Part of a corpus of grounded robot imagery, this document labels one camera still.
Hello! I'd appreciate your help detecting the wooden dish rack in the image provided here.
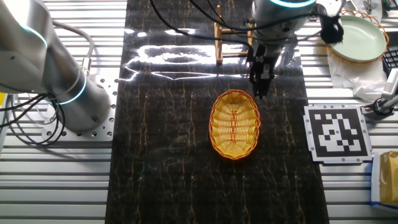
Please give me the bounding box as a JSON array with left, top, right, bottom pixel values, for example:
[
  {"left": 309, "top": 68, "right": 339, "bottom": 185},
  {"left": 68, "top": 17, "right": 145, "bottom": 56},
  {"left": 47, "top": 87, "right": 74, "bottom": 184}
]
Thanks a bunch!
[{"left": 213, "top": 4, "right": 257, "bottom": 66}]

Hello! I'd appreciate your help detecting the black white marker board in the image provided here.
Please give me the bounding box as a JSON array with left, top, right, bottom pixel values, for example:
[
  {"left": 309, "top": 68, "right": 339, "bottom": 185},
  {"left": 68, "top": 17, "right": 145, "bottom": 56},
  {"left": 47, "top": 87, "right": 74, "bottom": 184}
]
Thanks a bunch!
[{"left": 303, "top": 104, "right": 373, "bottom": 165}]

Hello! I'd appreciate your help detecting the white crumpled plastic bag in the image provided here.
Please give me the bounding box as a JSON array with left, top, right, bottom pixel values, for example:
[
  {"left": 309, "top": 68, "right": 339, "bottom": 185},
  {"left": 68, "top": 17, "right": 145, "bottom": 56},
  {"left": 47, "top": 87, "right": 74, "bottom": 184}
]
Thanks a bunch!
[{"left": 326, "top": 49, "right": 388, "bottom": 103}]

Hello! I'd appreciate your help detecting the small metal clamp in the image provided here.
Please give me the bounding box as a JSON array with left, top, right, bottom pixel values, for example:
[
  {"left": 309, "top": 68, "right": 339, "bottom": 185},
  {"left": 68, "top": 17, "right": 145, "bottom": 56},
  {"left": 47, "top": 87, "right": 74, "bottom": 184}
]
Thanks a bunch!
[{"left": 362, "top": 0, "right": 376, "bottom": 14}]

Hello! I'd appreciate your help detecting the yellow tissue box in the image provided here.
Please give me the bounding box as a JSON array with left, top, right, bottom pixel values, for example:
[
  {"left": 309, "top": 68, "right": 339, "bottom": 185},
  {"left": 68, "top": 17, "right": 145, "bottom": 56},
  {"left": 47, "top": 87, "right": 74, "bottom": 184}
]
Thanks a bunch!
[{"left": 370, "top": 151, "right": 398, "bottom": 214}]

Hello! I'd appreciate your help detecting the grey conduit cable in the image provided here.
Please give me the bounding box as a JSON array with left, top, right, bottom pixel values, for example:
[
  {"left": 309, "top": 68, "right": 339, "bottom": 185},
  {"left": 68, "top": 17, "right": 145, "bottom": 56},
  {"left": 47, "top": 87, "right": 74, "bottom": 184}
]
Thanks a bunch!
[{"left": 52, "top": 19, "right": 96, "bottom": 77}]

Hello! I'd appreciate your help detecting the black marble pattern mat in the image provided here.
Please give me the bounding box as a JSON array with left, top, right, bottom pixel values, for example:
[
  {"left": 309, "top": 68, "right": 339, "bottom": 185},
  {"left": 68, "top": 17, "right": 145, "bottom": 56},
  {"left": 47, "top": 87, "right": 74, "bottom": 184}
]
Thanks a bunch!
[{"left": 104, "top": 0, "right": 330, "bottom": 224}]

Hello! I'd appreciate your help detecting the black camera clamp mount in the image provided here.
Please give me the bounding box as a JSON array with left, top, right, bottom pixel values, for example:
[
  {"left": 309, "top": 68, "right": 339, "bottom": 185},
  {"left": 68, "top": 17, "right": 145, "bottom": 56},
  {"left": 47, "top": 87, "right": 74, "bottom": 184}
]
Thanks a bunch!
[{"left": 360, "top": 93, "right": 398, "bottom": 118}]

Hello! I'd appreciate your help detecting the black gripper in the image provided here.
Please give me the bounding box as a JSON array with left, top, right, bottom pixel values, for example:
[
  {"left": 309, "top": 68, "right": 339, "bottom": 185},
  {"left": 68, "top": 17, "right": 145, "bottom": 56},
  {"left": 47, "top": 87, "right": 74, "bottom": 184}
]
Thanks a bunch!
[{"left": 248, "top": 40, "right": 278, "bottom": 100}]

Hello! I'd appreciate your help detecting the orange woven oval basket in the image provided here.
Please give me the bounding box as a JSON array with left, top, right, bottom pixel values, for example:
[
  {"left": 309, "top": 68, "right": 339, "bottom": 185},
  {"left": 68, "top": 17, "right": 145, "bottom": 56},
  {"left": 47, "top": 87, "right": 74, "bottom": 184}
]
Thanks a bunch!
[{"left": 208, "top": 89, "right": 261, "bottom": 161}]

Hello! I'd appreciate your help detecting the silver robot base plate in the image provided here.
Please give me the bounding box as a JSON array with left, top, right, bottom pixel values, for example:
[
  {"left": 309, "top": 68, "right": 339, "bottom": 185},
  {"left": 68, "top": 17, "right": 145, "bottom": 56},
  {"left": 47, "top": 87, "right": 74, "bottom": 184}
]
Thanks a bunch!
[{"left": 42, "top": 77, "right": 118, "bottom": 142}]

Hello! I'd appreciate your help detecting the orange wicker basket under plate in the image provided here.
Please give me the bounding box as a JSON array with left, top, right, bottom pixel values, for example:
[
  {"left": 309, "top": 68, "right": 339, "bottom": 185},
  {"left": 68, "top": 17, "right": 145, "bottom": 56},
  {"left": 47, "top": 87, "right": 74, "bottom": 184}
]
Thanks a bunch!
[{"left": 322, "top": 9, "right": 390, "bottom": 65}]

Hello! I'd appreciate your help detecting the small silver camera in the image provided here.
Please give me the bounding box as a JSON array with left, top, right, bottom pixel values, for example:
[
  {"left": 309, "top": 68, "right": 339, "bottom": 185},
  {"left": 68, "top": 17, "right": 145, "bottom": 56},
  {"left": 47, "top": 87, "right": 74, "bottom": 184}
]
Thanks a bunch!
[{"left": 381, "top": 67, "right": 398, "bottom": 101}]

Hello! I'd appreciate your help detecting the black base cable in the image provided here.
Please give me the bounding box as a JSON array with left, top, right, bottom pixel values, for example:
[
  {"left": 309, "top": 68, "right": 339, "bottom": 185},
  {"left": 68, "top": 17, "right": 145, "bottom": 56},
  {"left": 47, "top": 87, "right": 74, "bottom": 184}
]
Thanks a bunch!
[
  {"left": 6, "top": 93, "right": 67, "bottom": 147},
  {"left": 0, "top": 93, "right": 48, "bottom": 128}
]

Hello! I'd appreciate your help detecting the pale green plate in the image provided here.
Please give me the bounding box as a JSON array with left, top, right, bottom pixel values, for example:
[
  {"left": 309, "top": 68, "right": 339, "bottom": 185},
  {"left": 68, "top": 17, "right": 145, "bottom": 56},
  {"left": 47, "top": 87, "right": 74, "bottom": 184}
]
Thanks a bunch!
[{"left": 326, "top": 14, "right": 388, "bottom": 62}]

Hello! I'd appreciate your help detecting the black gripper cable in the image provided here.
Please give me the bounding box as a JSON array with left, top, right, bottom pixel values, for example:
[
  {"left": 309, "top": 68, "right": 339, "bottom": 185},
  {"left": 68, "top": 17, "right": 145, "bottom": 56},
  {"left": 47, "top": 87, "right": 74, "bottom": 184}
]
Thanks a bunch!
[{"left": 149, "top": 0, "right": 254, "bottom": 52}]

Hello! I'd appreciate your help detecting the black keyboard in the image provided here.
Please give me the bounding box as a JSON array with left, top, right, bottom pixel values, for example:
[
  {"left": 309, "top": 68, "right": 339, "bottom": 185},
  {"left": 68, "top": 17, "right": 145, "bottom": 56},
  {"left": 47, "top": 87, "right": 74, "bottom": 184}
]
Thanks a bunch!
[{"left": 381, "top": 45, "right": 398, "bottom": 77}]

